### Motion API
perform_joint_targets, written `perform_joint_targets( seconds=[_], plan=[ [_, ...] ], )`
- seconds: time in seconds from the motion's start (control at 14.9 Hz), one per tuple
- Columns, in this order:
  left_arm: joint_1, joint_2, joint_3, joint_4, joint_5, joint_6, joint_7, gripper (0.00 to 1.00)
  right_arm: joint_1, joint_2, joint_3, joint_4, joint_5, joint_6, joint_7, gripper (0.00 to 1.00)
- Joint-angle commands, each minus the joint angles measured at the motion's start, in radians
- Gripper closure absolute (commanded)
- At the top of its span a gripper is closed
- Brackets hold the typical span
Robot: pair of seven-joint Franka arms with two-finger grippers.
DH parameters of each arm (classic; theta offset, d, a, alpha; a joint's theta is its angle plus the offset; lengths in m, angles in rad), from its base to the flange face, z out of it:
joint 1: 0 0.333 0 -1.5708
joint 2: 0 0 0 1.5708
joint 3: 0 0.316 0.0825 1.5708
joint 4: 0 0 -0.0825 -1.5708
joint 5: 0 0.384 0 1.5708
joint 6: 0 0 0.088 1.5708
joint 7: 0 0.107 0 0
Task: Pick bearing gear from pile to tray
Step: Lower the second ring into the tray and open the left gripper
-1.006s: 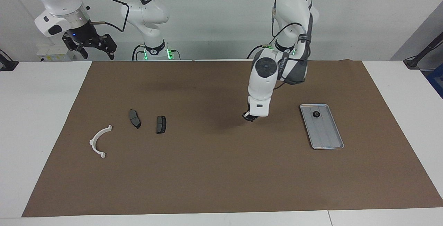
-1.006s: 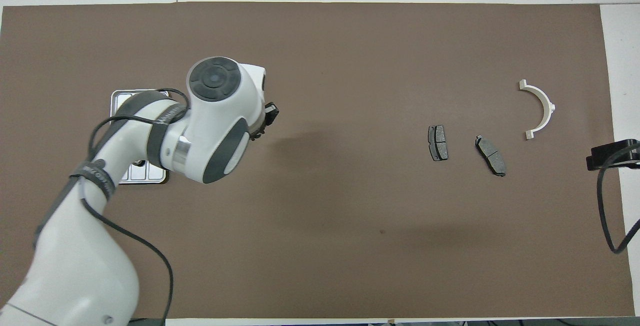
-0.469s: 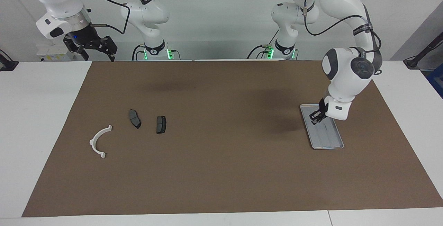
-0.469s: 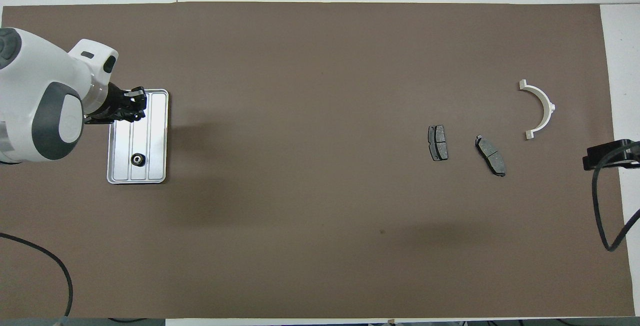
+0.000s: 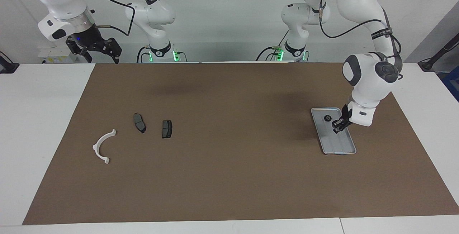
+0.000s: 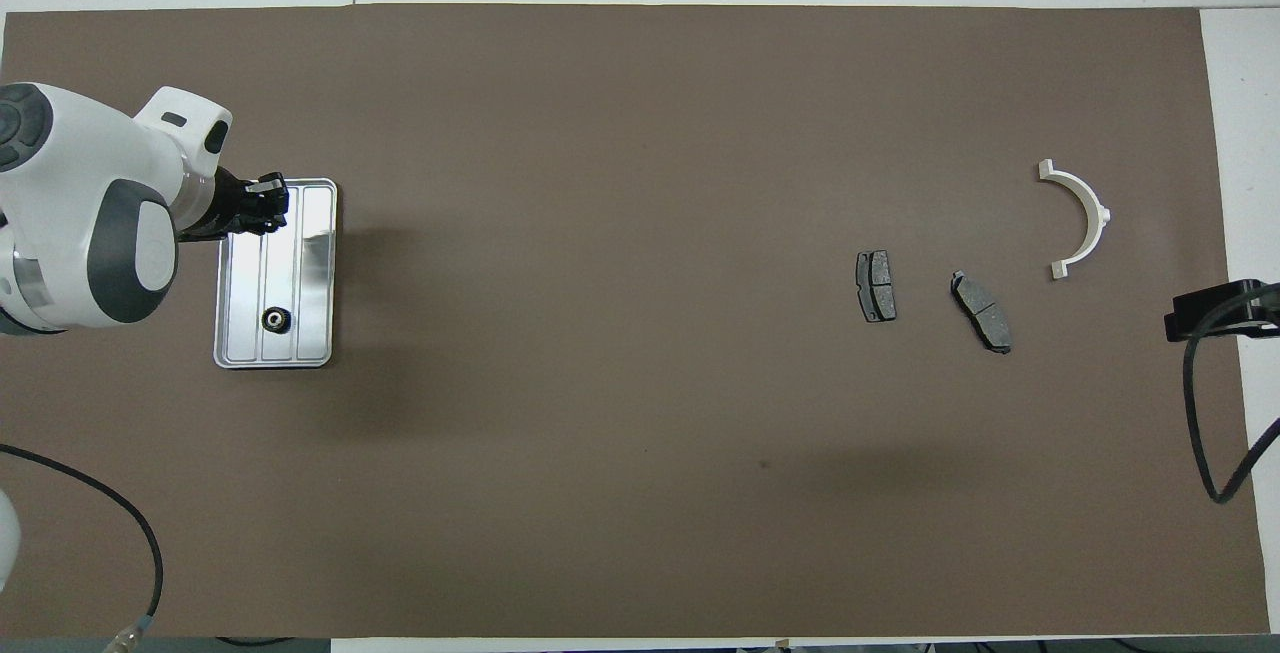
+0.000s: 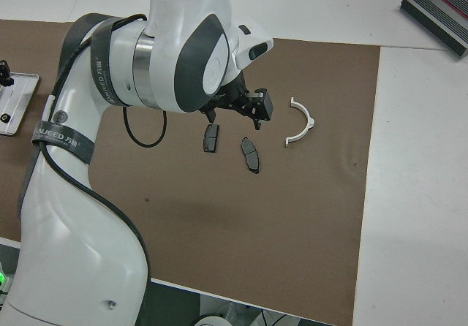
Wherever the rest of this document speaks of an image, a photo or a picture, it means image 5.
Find silver metal tray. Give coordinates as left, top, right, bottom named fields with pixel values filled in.
left=311, top=108, right=357, bottom=155

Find long dark brake pad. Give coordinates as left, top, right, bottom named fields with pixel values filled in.
left=133, top=113, right=147, bottom=134

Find blue crate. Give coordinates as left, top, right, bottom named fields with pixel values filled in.
left=440, top=67, right=459, bottom=102

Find brown table mat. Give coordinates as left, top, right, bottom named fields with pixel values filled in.
left=22, top=62, right=459, bottom=225

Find black right base cables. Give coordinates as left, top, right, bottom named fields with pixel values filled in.
left=136, top=46, right=151, bottom=63

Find black base cables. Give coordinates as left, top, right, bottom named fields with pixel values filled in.
left=136, top=46, right=151, bottom=63
left=255, top=30, right=292, bottom=61

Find white wall socket box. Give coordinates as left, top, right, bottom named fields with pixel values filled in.
left=38, top=46, right=77, bottom=64

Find black clamp mount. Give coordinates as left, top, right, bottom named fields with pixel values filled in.
left=0, top=51, right=20, bottom=74

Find white curved plastic bracket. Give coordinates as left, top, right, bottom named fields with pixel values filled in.
left=93, top=129, right=117, bottom=164

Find black left base cables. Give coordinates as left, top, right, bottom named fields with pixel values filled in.
left=255, top=30, right=292, bottom=61

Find black camera stand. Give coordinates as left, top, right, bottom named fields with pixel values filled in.
left=418, top=33, right=459, bottom=72

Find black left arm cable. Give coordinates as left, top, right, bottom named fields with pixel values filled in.
left=317, top=0, right=403, bottom=80

